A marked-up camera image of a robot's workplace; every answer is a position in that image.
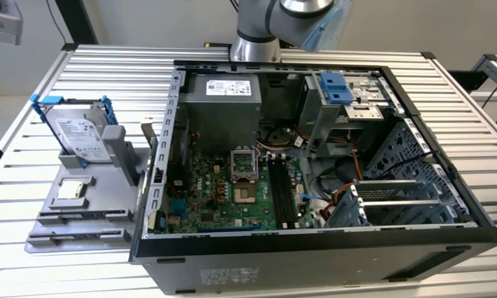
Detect orange wire bundle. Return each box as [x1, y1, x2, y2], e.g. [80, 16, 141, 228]
[323, 138, 365, 220]

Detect black table connector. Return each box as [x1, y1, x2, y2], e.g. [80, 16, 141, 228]
[447, 70, 488, 91]

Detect CPU socket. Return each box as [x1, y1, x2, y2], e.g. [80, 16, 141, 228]
[233, 183, 259, 204]

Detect hard disk in blue carrier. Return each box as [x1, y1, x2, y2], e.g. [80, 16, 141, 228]
[29, 94, 120, 168]

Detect blue expansion slot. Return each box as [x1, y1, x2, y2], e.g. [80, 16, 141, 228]
[196, 223, 263, 233]

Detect metal drive bay cage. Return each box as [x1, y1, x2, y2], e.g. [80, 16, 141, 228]
[296, 73, 403, 158]

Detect metal disk bay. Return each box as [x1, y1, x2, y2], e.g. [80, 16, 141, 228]
[325, 179, 473, 229]

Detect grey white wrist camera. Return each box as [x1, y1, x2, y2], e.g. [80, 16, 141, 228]
[0, 0, 24, 47]

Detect blue plastic drive latch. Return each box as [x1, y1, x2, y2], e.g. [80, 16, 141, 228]
[319, 71, 352, 105]

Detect open black PC case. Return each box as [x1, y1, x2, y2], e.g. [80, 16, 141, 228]
[128, 59, 497, 296]

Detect grey power supply unit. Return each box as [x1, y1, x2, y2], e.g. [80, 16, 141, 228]
[177, 73, 263, 156]

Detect blue RAM stick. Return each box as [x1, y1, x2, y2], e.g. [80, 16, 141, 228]
[38, 210, 130, 220]
[29, 228, 124, 240]

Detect metal socket cover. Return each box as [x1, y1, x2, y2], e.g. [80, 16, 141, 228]
[231, 145, 260, 183]

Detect green motherboard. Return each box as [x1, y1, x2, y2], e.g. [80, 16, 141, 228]
[165, 155, 316, 233]

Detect silver CPU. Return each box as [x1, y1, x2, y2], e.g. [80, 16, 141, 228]
[56, 179, 85, 199]

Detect black internal cable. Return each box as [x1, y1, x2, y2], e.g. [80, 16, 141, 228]
[311, 155, 360, 201]

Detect black plastic fan shroud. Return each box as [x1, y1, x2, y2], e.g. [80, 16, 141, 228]
[168, 119, 193, 199]

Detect grey plastic parts rack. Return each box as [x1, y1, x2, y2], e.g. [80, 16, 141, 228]
[22, 125, 156, 254]

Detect black vertical frame post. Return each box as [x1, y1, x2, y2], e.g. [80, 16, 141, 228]
[53, 0, 100, 45]

